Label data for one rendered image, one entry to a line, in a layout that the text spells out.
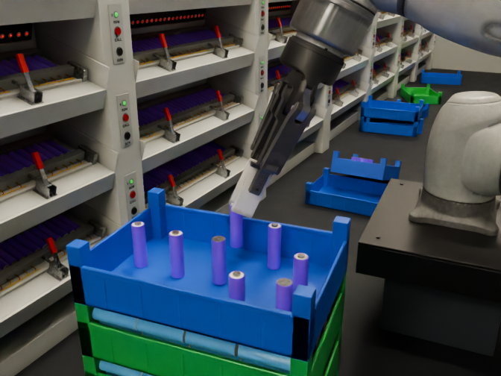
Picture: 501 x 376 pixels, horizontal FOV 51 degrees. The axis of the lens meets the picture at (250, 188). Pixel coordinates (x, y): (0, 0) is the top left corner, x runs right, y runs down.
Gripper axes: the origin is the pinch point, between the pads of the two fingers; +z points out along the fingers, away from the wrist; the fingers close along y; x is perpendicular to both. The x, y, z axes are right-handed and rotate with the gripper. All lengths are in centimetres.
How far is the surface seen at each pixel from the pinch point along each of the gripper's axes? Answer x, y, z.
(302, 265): -6.1, -12.2, 3.0
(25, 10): 40, 39, -4
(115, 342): 10.1, -9.5, 22.0
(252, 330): -1.3, -18.6, 9.2
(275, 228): -4.4, -3.5, 2.9
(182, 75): 7, 76, 1
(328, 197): -60, 103, 24
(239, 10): -6, 112, -21
